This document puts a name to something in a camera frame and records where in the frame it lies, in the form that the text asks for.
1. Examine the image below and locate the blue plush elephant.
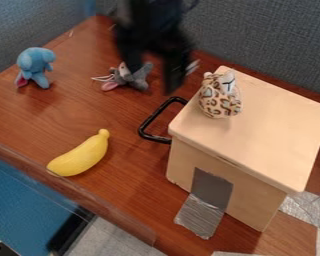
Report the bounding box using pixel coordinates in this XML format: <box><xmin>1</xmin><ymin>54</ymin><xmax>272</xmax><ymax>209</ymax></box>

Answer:
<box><xmin>13</xmin><ymin>46</ymin><xmax>58</xmax><ymax>90</ymax></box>

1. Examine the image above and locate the grey plush mouse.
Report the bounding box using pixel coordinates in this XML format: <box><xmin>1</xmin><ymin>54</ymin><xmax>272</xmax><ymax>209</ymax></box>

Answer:
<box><xmin>90</xmin><ymin>61</ymin><xmax>155</xmax><ymax>93</ymax></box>

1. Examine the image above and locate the spotted plush lion toy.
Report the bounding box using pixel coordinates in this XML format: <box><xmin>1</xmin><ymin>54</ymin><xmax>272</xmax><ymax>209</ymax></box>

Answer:
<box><xmin>197</xmin><ymin>69</ymin><xmax>243</xmax><ymax>120</ymax></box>

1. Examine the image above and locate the drawer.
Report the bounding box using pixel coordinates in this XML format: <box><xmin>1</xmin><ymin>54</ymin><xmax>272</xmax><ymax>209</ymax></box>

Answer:
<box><xmin>137</xmin><ymin>96</ymin><xmax>190</xmax><ymax>145</ymax></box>

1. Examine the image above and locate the cabinet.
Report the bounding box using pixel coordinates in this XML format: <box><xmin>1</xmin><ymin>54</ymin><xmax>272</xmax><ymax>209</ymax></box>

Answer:
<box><xmin>165</xmin><ymin>65</ymin><xmax>320</xmax><ymax>233</ymax></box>

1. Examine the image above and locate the grey tape strip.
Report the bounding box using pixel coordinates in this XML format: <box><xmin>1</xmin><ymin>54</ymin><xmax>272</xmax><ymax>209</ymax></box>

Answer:
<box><xmin>277</xmin><ymin>178</ymin><xmax>320</xmax><ymax>232</ymax></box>
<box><xmin>172</xmin><ymin>167</ymin><xmax>235</xmax><ymax>241</ymax></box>

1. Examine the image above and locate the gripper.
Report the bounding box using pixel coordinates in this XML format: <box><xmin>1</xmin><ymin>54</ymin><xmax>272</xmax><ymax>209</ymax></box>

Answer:
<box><xmin>113</xmin><ymin>23</ymin><xmax>197</xmax><ymax>96</ymax></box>

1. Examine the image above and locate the yellow toy banana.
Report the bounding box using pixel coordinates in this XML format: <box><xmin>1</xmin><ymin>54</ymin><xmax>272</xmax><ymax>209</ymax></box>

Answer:
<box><xmin>45</xmin><ymin>128</ymin><xmax>112</xmax><ymax>178</ymax></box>

